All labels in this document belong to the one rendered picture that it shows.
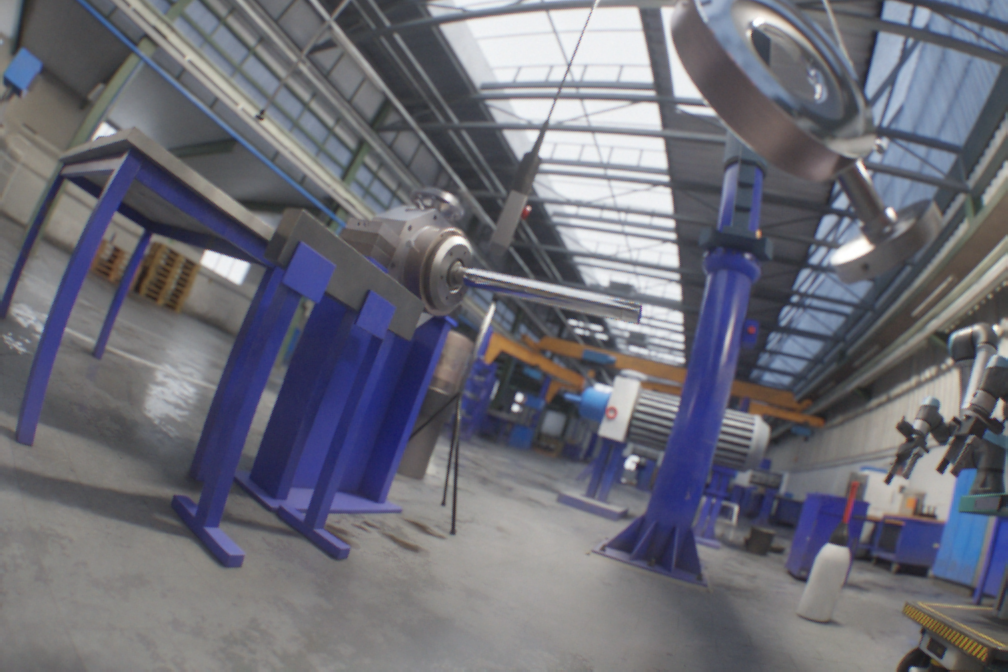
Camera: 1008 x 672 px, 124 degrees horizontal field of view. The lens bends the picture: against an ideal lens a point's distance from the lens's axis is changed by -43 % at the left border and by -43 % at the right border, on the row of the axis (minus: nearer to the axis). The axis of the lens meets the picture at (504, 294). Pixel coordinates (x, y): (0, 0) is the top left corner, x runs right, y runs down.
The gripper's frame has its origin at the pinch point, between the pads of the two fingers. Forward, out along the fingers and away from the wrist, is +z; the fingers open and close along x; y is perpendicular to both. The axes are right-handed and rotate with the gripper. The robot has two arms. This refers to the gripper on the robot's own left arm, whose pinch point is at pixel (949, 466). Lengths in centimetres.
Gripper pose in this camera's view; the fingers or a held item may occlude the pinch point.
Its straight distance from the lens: 138.7
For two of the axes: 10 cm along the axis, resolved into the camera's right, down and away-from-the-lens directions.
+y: -6.1, -4.7, 6.4
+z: -5.5, 8.3, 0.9
